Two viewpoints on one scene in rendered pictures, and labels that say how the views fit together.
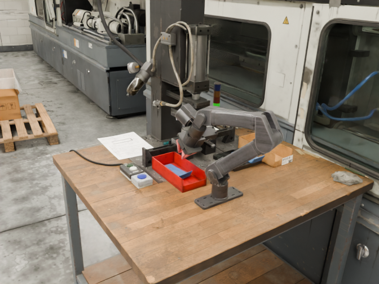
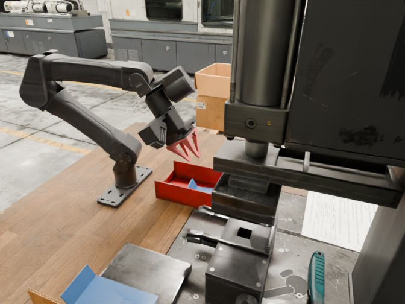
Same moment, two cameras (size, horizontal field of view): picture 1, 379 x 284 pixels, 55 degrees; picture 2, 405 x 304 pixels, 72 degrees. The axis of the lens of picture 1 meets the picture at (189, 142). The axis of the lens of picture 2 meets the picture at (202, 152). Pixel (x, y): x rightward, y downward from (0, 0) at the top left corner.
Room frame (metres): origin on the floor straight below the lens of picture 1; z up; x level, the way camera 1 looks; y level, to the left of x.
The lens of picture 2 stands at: (1.94, -0.32, 1.41)
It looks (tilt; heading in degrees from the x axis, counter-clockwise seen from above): 29 degrees down; 146
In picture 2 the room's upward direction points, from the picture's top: straight up
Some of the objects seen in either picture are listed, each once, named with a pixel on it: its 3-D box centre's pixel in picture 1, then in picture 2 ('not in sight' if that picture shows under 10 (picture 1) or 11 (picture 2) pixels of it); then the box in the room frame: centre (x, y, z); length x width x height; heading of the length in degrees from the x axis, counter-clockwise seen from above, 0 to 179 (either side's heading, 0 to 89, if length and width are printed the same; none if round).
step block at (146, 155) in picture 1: (149, 155); not in sight; (1.51, 0.18, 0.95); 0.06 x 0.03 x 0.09; 125
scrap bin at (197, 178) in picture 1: (177, 170); (204, 187); (1.40, 0.05, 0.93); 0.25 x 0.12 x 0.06; 35
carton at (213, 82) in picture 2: not in sight; (225, 96); (-0.40, 1.53, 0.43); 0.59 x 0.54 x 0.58; 121
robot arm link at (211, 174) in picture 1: (218, 174); (125, 155); (1.24, -0.11, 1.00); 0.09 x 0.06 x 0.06; 146
